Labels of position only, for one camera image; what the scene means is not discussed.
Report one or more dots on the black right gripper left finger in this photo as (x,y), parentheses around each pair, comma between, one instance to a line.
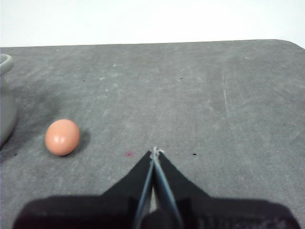
(95,212)

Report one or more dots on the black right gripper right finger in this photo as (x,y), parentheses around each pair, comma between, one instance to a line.
(214,214)

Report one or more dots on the brown egg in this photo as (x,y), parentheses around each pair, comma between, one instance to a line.
(62,137)

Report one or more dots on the pale green electric pot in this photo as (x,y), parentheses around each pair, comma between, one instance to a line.
(6,107)

